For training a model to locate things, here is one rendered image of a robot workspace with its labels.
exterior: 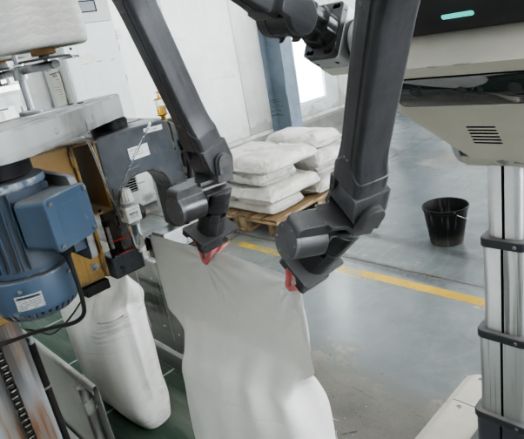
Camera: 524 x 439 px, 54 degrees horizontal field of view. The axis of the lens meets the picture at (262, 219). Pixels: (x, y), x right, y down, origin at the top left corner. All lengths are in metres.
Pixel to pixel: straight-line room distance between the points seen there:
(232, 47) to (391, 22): 6.30
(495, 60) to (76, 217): 0.76
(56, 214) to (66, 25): 0.32
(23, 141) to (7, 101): 3.09
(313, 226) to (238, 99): 6.13
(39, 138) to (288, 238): 0.47
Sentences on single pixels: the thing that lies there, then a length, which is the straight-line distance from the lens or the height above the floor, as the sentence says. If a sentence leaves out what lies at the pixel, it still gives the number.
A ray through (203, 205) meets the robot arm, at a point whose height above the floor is 1.21.
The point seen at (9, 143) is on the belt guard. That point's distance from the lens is 0.90.
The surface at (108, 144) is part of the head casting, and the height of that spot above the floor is 1.32.
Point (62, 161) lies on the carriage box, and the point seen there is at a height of 1.31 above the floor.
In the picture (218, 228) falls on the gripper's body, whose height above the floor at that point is 1.14.
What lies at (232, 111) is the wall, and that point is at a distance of 6.75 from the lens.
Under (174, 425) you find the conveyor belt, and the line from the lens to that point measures 1.78.
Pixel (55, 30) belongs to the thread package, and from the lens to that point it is 0.97.
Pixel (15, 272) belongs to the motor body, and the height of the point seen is 1.18.
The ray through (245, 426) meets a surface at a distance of 1.16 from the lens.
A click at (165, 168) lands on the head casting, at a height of 1.22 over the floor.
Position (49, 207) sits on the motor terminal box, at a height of 1.29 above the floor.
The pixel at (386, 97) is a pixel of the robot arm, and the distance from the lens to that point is 0.61.
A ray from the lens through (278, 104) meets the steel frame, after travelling 7.22.
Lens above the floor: 1.48
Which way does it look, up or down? 19 degrees down
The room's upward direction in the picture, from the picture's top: 10 degrees counter-clockwise
